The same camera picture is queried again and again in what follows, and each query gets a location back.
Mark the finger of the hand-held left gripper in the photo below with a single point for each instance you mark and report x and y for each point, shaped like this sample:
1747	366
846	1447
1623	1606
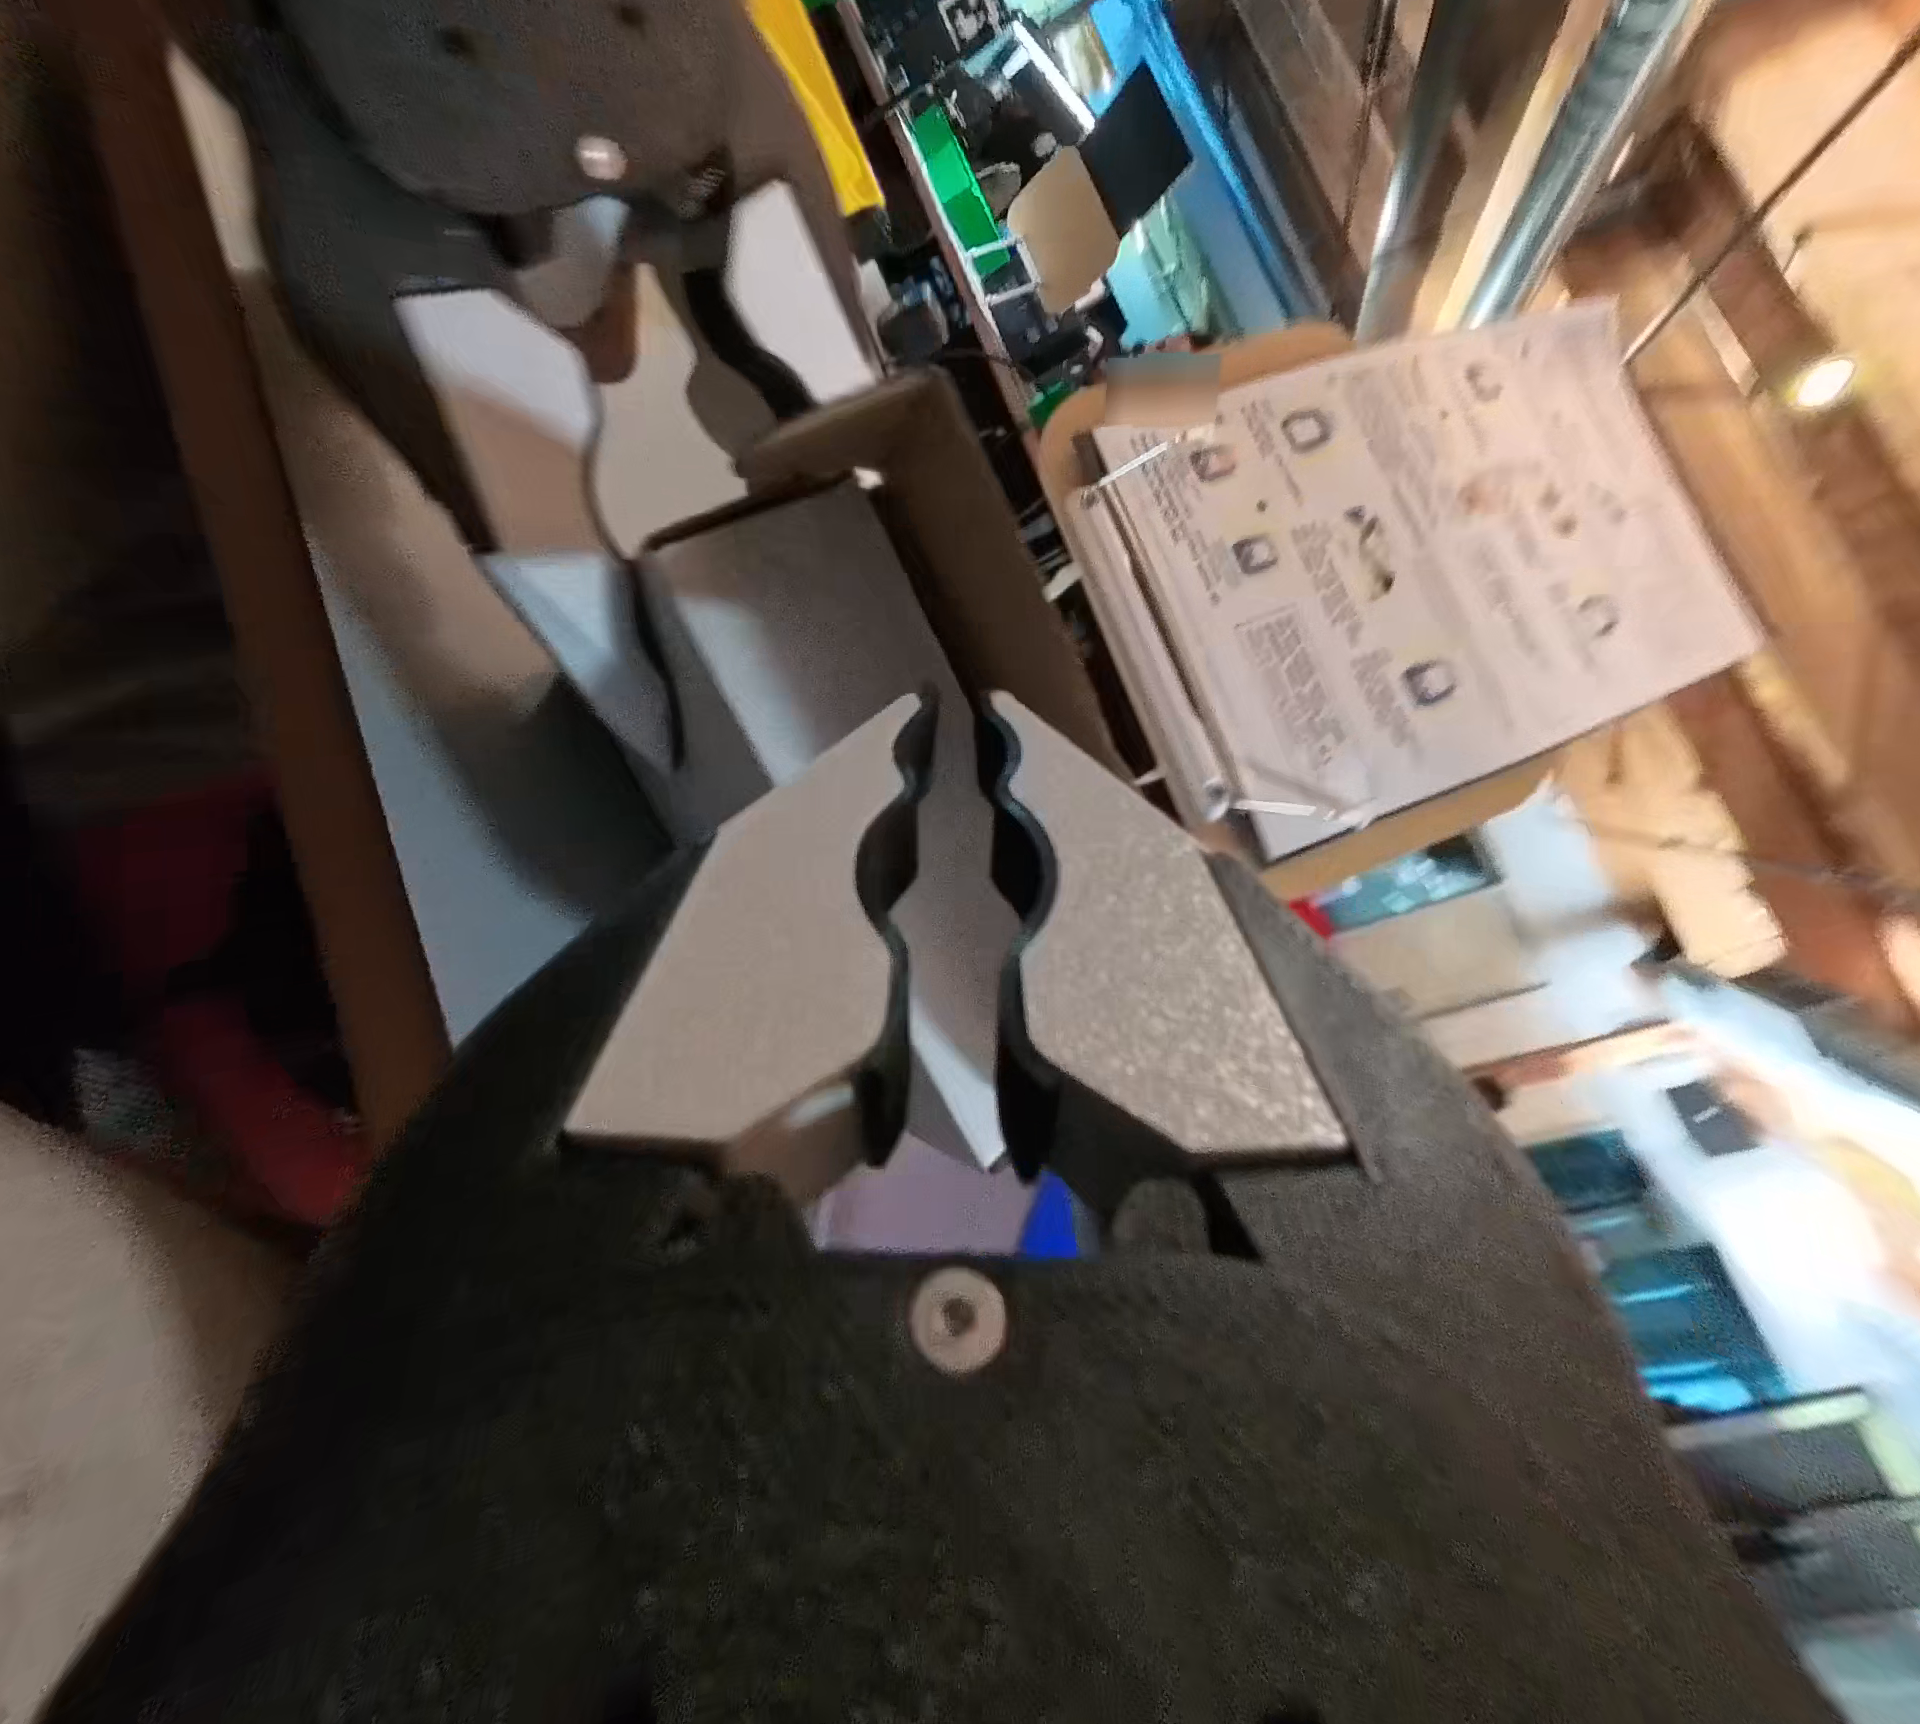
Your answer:
494	405
810	299

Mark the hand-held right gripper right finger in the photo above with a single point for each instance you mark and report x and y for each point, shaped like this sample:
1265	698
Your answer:
1170	1005

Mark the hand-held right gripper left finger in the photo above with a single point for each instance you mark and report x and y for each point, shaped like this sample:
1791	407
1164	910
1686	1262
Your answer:
721	1005

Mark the blue plastic bin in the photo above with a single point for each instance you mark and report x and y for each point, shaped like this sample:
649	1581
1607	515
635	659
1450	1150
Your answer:
1050	1222

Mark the yellow plastic bin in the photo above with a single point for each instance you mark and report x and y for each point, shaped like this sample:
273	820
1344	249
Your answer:
781	29

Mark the white cardboard mailer box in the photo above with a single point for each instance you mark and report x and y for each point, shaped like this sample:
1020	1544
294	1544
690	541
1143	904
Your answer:
794	614

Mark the grey desk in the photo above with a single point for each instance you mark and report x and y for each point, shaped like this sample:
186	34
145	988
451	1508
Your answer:
451	778

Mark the beige sign board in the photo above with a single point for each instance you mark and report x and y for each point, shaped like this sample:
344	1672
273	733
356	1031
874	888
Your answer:
1063	233

